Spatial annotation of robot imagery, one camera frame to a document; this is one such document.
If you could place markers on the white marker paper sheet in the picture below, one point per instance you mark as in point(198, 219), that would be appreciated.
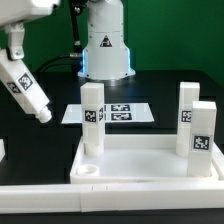
point(111, 113)

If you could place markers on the white desk top tray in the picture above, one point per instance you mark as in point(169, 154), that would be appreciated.
point(134, 158)

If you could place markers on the white block left edge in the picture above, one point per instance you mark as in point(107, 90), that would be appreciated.
point(2, 149)

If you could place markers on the white front guide rail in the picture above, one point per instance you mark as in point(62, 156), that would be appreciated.
point(111, 197)

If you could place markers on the black pole behind robot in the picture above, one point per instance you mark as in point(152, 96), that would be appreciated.
point(76, 26)

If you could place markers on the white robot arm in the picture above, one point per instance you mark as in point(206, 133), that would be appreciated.
point(105, 58)

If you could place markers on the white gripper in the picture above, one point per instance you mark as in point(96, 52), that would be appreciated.
point(13, 11)

